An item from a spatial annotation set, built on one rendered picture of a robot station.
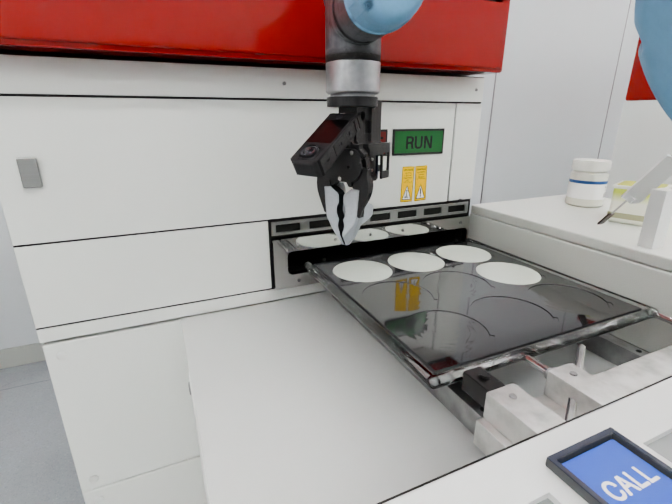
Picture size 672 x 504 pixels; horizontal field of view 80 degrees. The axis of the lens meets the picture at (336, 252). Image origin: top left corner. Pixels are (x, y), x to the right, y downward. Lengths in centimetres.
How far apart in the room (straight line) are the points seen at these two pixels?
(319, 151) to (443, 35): 36
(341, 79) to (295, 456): 45
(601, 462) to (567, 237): 53
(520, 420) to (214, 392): 35
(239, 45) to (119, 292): 41
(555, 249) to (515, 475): 57
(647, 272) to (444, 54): 46
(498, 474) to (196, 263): 56
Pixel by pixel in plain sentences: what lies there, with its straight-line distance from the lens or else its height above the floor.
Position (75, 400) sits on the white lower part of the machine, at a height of 71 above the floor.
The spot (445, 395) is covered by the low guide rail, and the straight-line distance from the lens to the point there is 51.
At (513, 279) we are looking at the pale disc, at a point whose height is 90.
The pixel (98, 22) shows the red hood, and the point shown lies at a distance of 62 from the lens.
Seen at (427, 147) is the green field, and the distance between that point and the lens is 82.
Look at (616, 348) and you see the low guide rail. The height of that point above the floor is 84.
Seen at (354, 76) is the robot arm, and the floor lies 119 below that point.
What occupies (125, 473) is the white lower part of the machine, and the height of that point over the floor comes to 53.
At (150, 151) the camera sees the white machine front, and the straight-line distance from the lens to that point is 66.
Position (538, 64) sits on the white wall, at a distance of 329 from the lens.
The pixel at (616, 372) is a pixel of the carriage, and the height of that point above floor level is 88.
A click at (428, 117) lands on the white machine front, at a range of 82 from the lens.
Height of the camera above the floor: 115
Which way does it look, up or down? 19 degrees down
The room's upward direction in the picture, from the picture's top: straight up
